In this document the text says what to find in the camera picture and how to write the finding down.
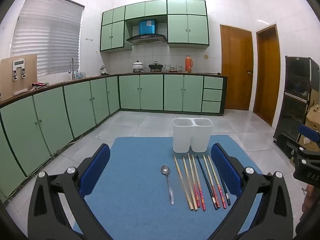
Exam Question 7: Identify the plain wooden door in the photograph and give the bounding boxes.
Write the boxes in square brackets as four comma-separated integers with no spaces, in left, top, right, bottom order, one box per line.
[253,24,280,127]

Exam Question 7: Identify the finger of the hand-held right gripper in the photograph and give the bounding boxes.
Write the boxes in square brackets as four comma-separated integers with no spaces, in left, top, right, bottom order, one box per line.
[298,124,320,144]

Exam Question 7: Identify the dark chopstick with silver end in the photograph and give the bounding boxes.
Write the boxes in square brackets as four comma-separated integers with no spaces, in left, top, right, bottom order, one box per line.
[221,180,231,206]
[196,155,218,210]

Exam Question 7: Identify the wooden door with handle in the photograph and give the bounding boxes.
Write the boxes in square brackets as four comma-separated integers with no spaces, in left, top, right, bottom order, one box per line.
[220,24,253,111]

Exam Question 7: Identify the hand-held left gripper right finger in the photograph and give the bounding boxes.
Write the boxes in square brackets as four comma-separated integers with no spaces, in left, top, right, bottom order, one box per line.
[209,143,294,240]

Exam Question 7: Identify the dark kitchen countertop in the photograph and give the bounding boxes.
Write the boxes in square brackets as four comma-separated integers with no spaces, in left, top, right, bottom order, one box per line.
[0,72,228,107]

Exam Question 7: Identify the blue table mat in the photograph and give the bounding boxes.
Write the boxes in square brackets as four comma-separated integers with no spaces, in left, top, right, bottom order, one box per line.
[72,134,264,240]

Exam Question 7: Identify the brown cardboard board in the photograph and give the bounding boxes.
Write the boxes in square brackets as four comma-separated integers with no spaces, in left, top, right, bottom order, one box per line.
[0,54,37,101]

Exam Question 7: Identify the white flat device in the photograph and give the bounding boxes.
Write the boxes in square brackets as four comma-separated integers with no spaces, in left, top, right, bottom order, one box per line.
[12,58,26,81]

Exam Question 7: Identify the green base cabinets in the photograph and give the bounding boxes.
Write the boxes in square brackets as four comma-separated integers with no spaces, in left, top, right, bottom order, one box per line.
[0,74,228,204]

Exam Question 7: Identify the white two-compartment utensil holder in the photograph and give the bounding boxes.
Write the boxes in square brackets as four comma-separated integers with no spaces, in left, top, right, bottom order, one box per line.
[172,117,214,153]

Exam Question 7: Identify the metal spoon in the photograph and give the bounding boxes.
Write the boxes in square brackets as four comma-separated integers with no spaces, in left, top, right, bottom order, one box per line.
[161,164,175,205]

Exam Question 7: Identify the person's right hand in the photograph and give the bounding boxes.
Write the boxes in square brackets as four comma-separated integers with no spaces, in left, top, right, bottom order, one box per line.
[301,186,320,215]

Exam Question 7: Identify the green wall cabinets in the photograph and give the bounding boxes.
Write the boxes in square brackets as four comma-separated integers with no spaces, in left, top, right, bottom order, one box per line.
[100,0,210,53]

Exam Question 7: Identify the plain bamboo chopstick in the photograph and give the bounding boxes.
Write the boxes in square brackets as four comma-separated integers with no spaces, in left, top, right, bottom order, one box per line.
[173,155,193,210]
[182,156,198,211]

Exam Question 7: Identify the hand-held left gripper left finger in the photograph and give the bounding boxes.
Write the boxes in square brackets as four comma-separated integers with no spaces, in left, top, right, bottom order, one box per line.
[27,144,112,240]

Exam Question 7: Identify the range hood with blue chimney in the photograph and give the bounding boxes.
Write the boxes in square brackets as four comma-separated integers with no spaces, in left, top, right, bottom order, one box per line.
[125,19,167,45]

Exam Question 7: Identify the cardboard box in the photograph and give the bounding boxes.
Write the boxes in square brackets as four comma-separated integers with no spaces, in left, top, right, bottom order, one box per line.
[299,89,320,145]

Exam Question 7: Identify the red-ended bamboo chopstick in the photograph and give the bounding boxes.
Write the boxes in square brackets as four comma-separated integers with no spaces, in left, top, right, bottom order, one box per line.
[187,153,200,208]
[191,154,206,211]
[202,154,220,208]
[207,155,227,209]

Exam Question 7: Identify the white window blind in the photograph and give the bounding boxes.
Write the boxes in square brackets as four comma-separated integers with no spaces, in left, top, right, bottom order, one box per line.
[10,0,85,75]

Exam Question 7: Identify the black glass-front cabinet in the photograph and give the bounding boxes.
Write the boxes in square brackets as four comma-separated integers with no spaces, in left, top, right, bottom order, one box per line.
[273,56,320,153]

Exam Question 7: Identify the black wok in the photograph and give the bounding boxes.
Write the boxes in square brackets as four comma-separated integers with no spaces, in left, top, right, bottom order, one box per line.
[148,61,164,71]

